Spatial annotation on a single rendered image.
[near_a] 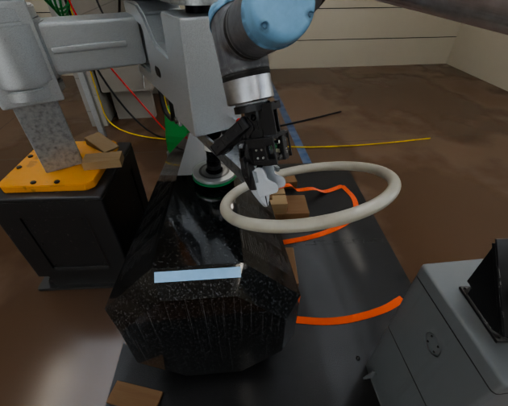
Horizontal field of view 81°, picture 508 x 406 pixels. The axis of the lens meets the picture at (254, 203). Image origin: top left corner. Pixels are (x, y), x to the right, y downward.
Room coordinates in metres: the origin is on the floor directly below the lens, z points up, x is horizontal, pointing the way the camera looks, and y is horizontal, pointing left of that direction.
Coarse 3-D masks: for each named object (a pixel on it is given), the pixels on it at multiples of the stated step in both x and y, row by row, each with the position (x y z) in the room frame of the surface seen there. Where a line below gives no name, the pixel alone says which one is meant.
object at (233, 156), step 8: (176, 120) 1.35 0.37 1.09; (200, 136) 1.18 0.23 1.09; (208, 136) 1.13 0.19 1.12; (208, 144) 1.11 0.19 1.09; (232, 152) 1.07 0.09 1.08; (224, 160) 0.98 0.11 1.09; (232, 160) 0.93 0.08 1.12; (232, 168) 0.92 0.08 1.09; (240, 168) 0.87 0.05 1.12; (240, 176) 0.87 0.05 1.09
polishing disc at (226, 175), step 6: (204, 162) 1.31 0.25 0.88; (222, 162) 1.31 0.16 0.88; (198, 168) 1.25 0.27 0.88; (204, 168) 1.25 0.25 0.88; (228, 168) 1.25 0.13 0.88; (198, 174) 1.20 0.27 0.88; (204, 174) 1.20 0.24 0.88; (222, 174) 1.20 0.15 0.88; (228, 174) 1.20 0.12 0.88; (234, 174) 1.20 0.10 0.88; (198, 180) 1.15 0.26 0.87; (204, 180) 1.15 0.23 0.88; (210, 180) 1.15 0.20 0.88; (216, 180) 1.15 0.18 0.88; (222, 180) 1.15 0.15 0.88; (228, 180) 1.16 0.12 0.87
